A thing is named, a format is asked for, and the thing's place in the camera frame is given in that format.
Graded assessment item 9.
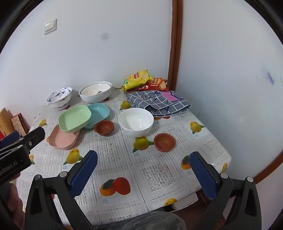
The large white printed bowl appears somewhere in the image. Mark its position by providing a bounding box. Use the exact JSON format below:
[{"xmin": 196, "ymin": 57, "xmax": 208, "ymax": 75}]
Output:
[{"xmin": 79, "ymin": 81, "xmax": 112, "ymax": 104}]

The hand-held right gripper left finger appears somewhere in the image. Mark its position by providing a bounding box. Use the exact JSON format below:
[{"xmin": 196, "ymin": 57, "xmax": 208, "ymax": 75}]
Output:
[{"xmin": 24, "ymin": 150, "xmax": 99, "ymax": 230}]

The blue plate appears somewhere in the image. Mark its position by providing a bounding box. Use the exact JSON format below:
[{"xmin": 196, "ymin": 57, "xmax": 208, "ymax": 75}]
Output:
[{"xmin": 83, "ymin": 103, "xmax": 110, "ymax": 130}]

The green plate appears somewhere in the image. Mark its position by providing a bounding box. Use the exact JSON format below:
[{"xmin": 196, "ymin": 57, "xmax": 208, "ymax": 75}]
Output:
[{"xmin": 58, "ymin": 105, "xmax": 92, "ymax": 133}]

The tan wooden box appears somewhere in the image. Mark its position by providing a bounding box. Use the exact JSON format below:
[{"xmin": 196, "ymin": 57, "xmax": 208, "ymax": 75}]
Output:
[{"xmin": 0, "ymin": 108, "xmax": 14, "ymax": 136}]

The pink plate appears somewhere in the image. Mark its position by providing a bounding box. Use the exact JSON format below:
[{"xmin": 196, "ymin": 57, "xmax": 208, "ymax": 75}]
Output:
[{"xmin": 49, "ymin": 124, "xmax": 81, "ymax": 150}]

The small brown bowl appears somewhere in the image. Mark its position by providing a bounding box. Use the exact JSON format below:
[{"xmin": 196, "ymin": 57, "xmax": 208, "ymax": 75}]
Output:
[
  {"xmin": 153, "ymin": 133, "xmax": 177, "ymax": 152},
  {"xmin": 95, "ymin": 120, "xmax": 115, "ymax": 136}
]

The brown wooden door frame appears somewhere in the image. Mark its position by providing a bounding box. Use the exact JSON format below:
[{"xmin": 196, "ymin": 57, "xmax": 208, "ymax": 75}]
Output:
[{"xmin": 169, "ymin": 0, "xmax": 184, "ymax": 91}]

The red chip bag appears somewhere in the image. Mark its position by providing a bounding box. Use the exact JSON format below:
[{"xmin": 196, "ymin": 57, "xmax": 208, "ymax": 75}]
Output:
[{"xmin": 135, "ymin": 77, "xmax": 168, "ymax": 91}]

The yellow chip bag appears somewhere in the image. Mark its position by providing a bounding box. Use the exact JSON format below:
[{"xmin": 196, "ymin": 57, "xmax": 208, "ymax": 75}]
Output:
[{"xmin": 122, "ymin": 70, "xmax": 154, "ymax": 92}]

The white light switch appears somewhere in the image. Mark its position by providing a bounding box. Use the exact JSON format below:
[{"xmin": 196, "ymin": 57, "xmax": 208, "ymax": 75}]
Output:
[{"xmin": 44, "ymin": 19, "xmax": 57, "ymax": 35}]

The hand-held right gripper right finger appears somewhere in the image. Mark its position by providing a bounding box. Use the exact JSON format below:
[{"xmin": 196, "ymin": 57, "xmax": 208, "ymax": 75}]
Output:
[{"xmin": 189, "ymin": 151, "xmax": 262, "ymax": 230}]

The red patterned box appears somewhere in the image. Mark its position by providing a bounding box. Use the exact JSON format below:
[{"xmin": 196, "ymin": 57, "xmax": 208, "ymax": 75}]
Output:
[{"xmin": 11, "ymin": 113, "xmax": 30, "ymax": 135}]

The brown wooden baseboard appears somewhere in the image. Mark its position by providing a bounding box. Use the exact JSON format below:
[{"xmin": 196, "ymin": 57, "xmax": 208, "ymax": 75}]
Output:
[{"xmin": 254, "ymin": 150, "xmax": 283, "ymax": 185}]

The fruit printed tablecloth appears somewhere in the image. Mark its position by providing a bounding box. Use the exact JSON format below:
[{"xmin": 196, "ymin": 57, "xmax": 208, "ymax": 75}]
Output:
[{"xmin": 15, "ymin": 88, "xmax": 232, "ymax": 226}]

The person's grey trouser leg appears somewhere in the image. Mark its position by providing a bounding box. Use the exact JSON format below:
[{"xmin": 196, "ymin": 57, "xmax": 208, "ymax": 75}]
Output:
[{"xmin": 95, "ymin": 211, "xmax": 187, "ymax": 230}]

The grey checked cloth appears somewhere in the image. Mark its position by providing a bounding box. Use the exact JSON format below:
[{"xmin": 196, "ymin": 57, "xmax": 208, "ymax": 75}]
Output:
[{"xmin": 126, "ymin": 90, "xmax": 192, "ymax": 117}]

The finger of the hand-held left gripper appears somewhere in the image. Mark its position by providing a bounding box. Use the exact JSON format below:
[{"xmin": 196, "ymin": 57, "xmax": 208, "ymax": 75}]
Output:
[
  {"xmin": 19, "ymin": 126, "xmax": 46, "ymax": 153},
  {"xmin": 0, "ymin": 130, "xmax": 20, "ymax": 149}
]

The plain white bowl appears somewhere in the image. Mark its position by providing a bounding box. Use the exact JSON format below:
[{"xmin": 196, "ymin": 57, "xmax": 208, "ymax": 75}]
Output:
[{"xmin": 118, "ymin": 108, "xmax": 154, "ymax": 138}]

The person's left hand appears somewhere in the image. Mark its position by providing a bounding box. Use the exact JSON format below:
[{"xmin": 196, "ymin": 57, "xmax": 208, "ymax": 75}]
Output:
[{"xmin": 0, "ymin": 175, "xmax": 25, "ymax": 230}]

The blue patterned white bowl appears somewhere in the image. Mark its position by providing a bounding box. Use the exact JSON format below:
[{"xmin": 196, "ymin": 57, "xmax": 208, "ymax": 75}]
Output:
[{"xmin": 46, "ymin": 87, "xmax": 73, "ymax": 109}]

